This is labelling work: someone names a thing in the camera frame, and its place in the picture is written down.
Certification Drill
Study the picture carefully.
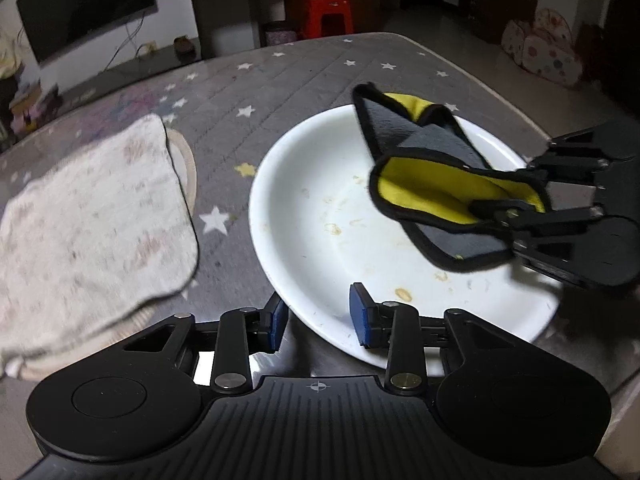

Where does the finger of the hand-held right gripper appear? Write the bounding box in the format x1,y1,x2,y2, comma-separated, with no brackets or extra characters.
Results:
470,197,606,271
517,122,626,188

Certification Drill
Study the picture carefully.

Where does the white stained towel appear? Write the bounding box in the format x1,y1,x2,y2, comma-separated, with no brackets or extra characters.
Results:
0,112,201,381

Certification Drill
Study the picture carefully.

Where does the red plastic stool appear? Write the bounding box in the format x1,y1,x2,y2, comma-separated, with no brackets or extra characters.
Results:
301,0,355,40

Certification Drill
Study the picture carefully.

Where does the grey and yellow cloth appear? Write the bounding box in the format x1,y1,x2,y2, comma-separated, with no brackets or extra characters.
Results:
351,81,553,273

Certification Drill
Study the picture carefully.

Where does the grey star-printed table cover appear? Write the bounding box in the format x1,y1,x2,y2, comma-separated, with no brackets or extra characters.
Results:
0,32,640,480

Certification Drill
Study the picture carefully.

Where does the beige tote bag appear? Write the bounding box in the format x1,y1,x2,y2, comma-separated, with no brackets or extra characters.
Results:
0,27,23,81

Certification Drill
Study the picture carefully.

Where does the purple patterned bin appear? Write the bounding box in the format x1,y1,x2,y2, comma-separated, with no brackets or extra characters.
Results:
264,21,302,47

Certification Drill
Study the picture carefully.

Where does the white dotted cushion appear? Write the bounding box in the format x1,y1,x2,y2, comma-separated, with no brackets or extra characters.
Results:
501,20,531,63
520,8,583,86

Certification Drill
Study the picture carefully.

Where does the black television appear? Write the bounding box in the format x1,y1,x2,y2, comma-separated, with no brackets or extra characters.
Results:
16,0,158,65

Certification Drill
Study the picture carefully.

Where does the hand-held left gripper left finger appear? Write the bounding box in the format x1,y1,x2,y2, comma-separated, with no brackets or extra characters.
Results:
122,291,288,395

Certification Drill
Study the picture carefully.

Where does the white plate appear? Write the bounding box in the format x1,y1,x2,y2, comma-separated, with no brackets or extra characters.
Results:
248,105,563,368

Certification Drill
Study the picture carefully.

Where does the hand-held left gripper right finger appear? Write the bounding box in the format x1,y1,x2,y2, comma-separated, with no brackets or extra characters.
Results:
349,282,518,396

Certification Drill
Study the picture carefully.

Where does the glass display cabinet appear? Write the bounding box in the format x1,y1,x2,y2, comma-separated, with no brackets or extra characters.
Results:
186,0,286,58

